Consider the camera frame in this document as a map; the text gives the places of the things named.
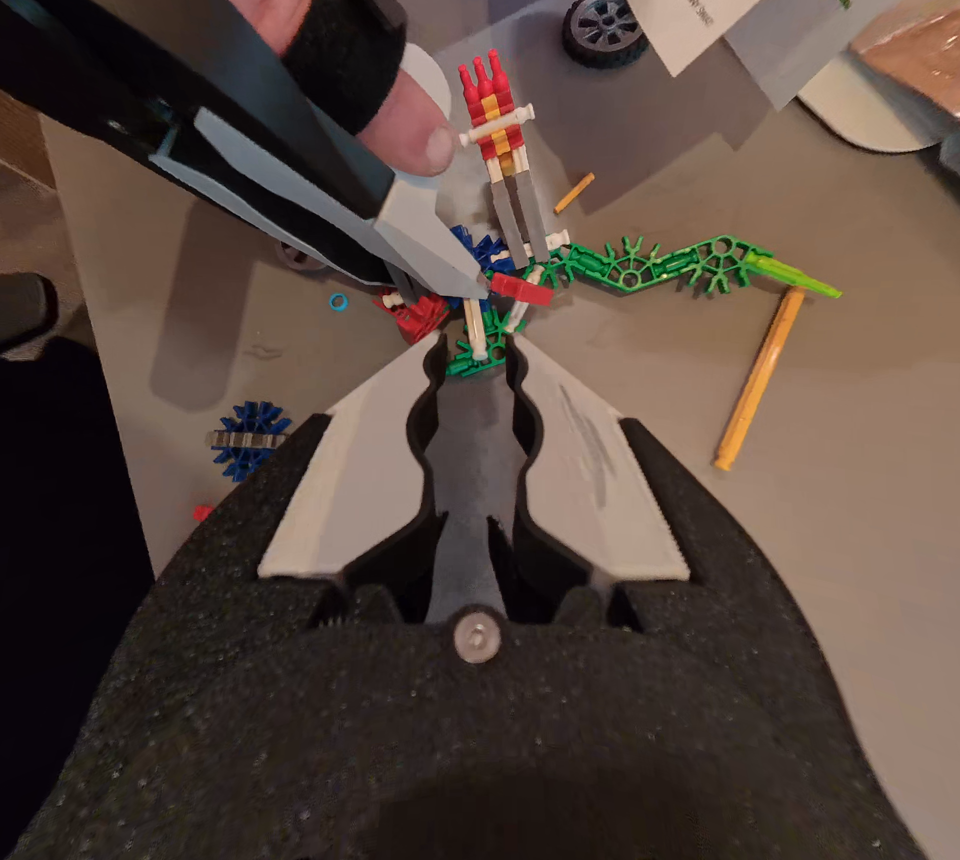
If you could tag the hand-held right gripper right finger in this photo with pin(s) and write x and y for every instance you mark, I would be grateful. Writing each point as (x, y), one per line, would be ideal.
(592, 492)

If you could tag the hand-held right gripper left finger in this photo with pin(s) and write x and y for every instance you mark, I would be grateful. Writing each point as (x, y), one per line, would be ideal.
(352, 477)

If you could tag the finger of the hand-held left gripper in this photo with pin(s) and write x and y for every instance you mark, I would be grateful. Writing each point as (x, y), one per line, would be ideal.
(225, 196)
(420, 229)

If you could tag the red fan connector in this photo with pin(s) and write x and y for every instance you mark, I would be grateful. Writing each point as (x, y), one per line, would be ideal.
(416, 320)

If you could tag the blue red toy model core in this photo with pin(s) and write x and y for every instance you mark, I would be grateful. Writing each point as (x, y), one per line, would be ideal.
(517, 286)

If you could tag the short white rod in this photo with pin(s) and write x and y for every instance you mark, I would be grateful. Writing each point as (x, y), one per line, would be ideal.
(475, 331)

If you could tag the silver wheel hub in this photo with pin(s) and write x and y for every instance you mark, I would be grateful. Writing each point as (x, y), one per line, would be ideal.
(296, 260)

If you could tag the blue grey snowflake connector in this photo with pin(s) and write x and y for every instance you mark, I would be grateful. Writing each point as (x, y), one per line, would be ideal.
(247, 441)

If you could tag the small red clip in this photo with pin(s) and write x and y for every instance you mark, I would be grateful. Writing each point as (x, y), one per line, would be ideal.
(202, 512)

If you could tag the short yellow rod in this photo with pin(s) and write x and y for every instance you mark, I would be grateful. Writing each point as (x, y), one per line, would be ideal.
(574, 193)

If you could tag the long yellow rod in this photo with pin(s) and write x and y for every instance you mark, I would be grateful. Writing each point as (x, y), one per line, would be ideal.
(757, 380)

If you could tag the grey wheel with black tyre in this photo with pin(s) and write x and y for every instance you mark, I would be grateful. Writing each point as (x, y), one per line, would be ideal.
(604, 23)

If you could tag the person's dark clothing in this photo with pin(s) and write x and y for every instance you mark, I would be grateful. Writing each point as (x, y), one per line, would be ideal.
(60, 537)

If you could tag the light green rod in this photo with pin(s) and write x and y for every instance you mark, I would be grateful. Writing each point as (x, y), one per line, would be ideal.
(795, 272)

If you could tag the white book stand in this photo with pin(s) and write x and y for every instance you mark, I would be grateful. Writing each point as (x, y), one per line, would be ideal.
(862, 117)

